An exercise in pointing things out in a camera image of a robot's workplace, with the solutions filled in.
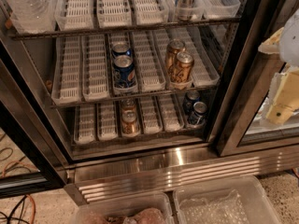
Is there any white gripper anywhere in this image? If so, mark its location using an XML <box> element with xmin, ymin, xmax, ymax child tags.
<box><xmin>258</xmin><ymin>9</ymin><xmax>299</xmax><ymax>125</ymax></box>

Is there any silver 7up can top shelf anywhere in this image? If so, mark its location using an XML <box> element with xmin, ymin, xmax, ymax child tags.
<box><xmin>175</xmin><ymin>0</ymin><xmax>195</xmax><ymax>21</ymax></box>

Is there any closed glass fridge door right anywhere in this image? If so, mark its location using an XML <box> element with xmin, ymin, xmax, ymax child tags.
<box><xmin>217</xmin><ymin>0</ymin><xmax>298</xmax><ymax>156</ymax></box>

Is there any blue can front bottom shelf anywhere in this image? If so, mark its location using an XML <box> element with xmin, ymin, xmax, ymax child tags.
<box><xmin>188</xmin><ymin>102</ymin><xmax>207</xmax><ymax>125</ymax></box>

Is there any blue can shelf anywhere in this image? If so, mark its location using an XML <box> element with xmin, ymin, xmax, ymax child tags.
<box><xmin>188</xmin><ymin>102</ymin><xmax>207</xmax><ymax>125</ymax></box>
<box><xmin>182</xmin><ymin>91</ymin><xmax>200</xmax><ymax>115</ymax></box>

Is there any blue can rear bottom shelf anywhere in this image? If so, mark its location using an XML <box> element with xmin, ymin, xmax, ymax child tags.
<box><xmin>182</xmin><ymin>91</ymin><xmax>200</xmax><ymax>115</ymax></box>

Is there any gold can front middle shelf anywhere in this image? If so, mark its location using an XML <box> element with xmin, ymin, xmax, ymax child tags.
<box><xmin>171</xmin><ymin>51</ymin><xmax>194</xmax><ymax>83</ymax></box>

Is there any gold can shelf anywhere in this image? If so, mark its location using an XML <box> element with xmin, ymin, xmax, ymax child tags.
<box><xmin>121</xmin><ymin>99</ymin><xmax>136</xmax><ymax>111</ymax></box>
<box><xmin>121</xmin><ymin>110</ymin><xmax>138</xmax><ymax>134</ymax></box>
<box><xmin>171</xmin><ymin>51</ymin><xmax>194</xmax><ymax>83</ymax></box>
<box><xmin>165</xmin><ymin>39</ymin><xmax>186</xmax><ymax>71</ymax></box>

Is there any gold can rear middle shelf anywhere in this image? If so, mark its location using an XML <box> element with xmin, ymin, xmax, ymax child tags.
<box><xmin>165</xmin><ymin>39</ymin><xmax>186</xmax><ymax>71</ymax></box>

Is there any gold can front bottom shelf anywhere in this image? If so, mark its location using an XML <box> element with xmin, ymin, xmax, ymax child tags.
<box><xmin>121</xmin><ymin>110</ymin><xmax>138</xmax><ymax>134</ymax></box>

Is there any gold can rear bottom shelf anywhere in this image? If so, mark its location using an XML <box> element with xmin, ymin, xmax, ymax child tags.
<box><xmin>121</xmin><ymin>99</ymin><xmax>136</xmax><ymax>111</ymax></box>

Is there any blue Pepsi can front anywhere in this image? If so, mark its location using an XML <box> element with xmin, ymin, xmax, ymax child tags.
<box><xmin>113</xmin><ymin>55</ymin><xmax>136</xmax><ymax>89</ymax></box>

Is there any blue pepsi can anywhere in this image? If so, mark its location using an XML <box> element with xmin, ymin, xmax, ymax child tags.
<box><xmin>112</xmin><ymin>42</ymin><xmax>132</xmax><ymax>58</ymax></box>
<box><xmin>113</xmin><ymin>55</ymin><xmax>136</xmax><ymax>89</ymax></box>

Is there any blue Pepsi can rear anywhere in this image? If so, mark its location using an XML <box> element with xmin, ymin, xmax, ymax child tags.
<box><xmin>112</xmin><ymin>42</ymin><xmax>132</xmax><ymax>58</ymax></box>

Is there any steel fridge bottom grille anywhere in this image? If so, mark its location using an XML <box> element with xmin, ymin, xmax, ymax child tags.
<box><xmin>64</xmin><ymin>145</ymin><xmax>299</xmax><ymax>205</ymax></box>

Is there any open fridge door left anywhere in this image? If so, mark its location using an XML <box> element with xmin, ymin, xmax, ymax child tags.
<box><xmin>0</xmin><ymin>41</ymin><xmax>66</xmax><ymax>198</ymax></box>

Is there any clear plastic bin right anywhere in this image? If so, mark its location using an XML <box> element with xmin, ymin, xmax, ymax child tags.
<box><xmin>173</xmin><ymin>176</ymin><xmax>281</xmax><ymax>224</ymax></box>

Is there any clear plastic bin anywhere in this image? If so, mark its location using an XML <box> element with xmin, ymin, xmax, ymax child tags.
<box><xmin>70</xmin><ymin>192</ymin><xmax>175</xmax><ymax>224</ymax></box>
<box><xmin>173</xmin><ymin>176</ymin><xmax>281</xmax><ymax>224</ymax></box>

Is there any clear plastic bin left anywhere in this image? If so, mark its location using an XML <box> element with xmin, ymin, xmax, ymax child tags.
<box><xmin>70</xmin><ymin>192</ymin><xmax>175</xmax><ymax>224</ymax></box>

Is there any top wire shelf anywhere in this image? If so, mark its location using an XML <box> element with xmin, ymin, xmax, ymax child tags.
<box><xmin>7</xmin><ymin>17</ymin><xmax>241</xmax><ymax>40</ymax></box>

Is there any wire shelf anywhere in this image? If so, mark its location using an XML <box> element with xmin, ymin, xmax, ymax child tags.
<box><xmin>51</xmin><ymin>81</ymin><xmax>217</xmax><ymax>107</ymax></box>
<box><xmin>7</xmin><ymin>17</ymin><xmax>241</xmax><ymax>40</ymax></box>
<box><xmin>85</xmin><ymin>127</ymin><xmax>204</xmax><ymax>146</ymax></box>

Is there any bottom wire shelf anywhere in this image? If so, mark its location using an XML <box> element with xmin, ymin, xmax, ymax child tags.
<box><xmin>85</xmin><ymin>127</ymin><xmax>204</xmax><ymax>146</ymax></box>

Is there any middle wire shelf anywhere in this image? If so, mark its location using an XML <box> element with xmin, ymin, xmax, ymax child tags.
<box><xmin>51</xmin><ymin>81</ymin><xmax>217</xmax><ymax>107</ymax></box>

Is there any orange cable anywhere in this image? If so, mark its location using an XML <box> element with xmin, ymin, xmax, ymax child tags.
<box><xmin>0</xmin><ymin>161</ymin><xmax>40</xmax><ymax>224</ymax></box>

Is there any black cable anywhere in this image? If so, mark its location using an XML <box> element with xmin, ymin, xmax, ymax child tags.
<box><xmin>0</xmin><ymin>194</ymin><xmax>31</xmax><ymax>224</ymax></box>

